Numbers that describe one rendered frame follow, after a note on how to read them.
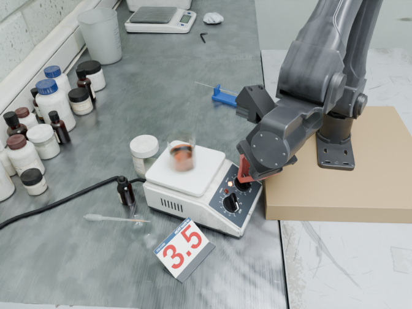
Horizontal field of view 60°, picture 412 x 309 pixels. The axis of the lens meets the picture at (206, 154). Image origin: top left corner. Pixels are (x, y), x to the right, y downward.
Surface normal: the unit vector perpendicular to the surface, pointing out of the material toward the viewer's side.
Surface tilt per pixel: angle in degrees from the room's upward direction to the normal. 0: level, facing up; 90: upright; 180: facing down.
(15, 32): 90
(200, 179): 0
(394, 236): 0
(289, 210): 90
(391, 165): 0
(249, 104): 74
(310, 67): 46
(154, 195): 90
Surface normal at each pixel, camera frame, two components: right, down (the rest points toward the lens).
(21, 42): 1.00, 0.01
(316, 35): -0.47, -0.13
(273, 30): -0.07, 0.66
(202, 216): -0.42, 0.61
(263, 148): -0.61, 0.44
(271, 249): -0.04, -0.76
